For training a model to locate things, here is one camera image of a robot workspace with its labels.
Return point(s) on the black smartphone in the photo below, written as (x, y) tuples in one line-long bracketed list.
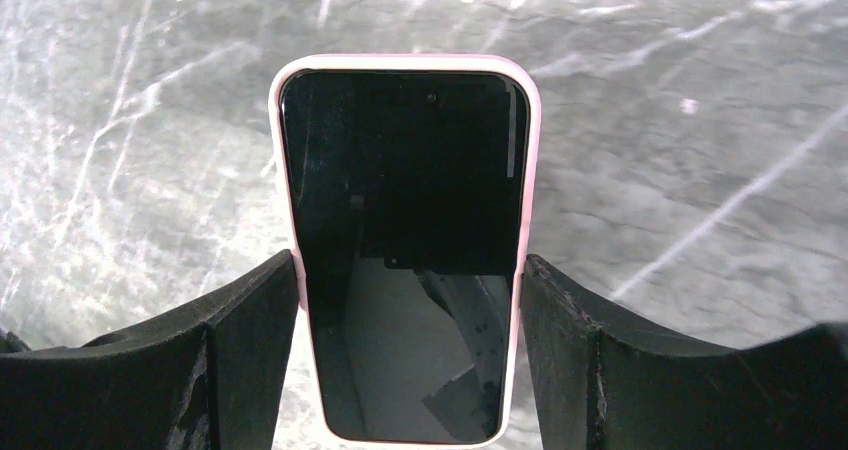
[(404, 248)]

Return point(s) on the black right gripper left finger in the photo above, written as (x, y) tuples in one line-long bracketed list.
[(205, 375)]

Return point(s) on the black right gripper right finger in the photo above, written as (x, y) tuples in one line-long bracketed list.
[(606, 378)]

